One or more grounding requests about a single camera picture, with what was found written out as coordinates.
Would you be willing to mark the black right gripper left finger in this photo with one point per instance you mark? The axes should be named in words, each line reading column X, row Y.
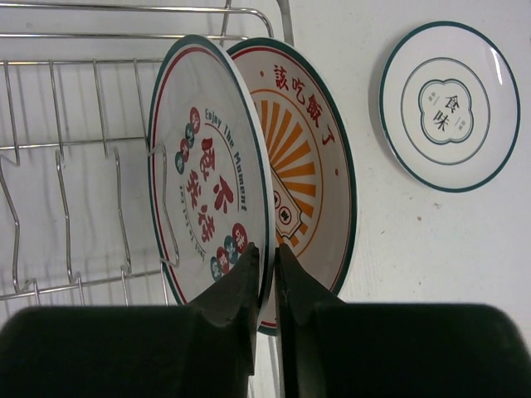
column 206, row 348

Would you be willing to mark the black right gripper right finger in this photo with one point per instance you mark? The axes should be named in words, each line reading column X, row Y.
column 329, row 348

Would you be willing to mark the white plate red characters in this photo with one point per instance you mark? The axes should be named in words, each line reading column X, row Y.
column 210, row 184

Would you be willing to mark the white plate orange sunburst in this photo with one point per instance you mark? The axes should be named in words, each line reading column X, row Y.
column 313, row 175

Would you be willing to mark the steel wire dish rack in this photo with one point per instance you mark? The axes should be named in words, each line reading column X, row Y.
column 77, row 81

